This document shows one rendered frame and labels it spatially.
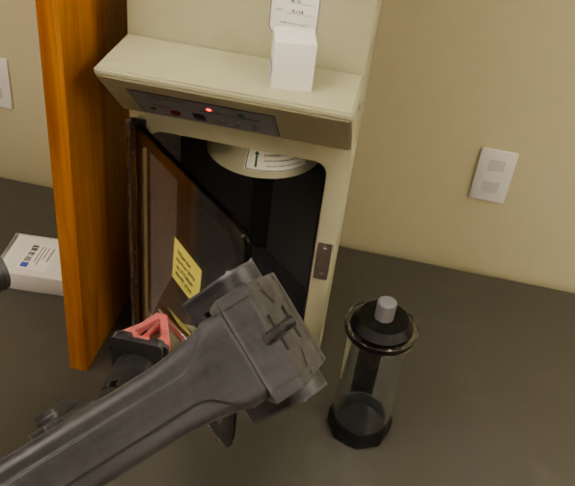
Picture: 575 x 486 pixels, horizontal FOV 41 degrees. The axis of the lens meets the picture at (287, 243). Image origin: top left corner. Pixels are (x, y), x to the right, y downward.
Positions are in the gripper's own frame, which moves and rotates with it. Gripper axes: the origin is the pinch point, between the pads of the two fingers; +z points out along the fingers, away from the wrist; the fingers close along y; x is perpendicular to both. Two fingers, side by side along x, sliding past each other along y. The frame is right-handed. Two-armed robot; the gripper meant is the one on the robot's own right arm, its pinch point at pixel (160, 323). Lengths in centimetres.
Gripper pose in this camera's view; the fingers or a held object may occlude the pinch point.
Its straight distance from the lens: 107.1
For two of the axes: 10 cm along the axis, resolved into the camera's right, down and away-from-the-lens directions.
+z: 2.0, -5.7, 8.0
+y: 1.0, -8.0, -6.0
